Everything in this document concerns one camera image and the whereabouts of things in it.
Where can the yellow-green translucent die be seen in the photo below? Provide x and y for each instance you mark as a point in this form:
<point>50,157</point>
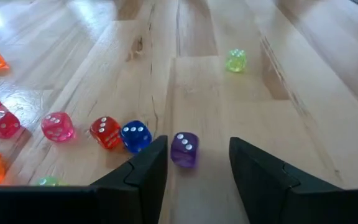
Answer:
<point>235,61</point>

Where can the blue translucent die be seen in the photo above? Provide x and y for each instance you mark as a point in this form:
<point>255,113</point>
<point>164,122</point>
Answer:
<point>135,137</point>

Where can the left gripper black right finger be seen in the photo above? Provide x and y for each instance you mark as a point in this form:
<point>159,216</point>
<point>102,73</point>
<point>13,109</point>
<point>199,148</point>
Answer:
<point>269,193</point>

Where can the crimson translucent die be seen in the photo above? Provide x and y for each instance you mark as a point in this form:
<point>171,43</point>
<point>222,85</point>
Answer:
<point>2,124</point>

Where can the pink translucent die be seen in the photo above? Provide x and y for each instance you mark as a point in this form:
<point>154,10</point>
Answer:
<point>57,127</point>

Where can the purple translucent die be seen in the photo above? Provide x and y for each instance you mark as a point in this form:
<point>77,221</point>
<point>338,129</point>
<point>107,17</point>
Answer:
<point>183,152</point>

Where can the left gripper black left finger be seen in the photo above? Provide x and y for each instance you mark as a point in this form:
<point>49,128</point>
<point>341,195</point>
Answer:
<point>141,186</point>

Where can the light green translucent die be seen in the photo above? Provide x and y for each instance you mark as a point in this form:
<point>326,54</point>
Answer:
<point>49,181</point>

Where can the red translucent die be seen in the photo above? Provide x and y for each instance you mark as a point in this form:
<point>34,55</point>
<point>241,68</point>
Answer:
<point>104,133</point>

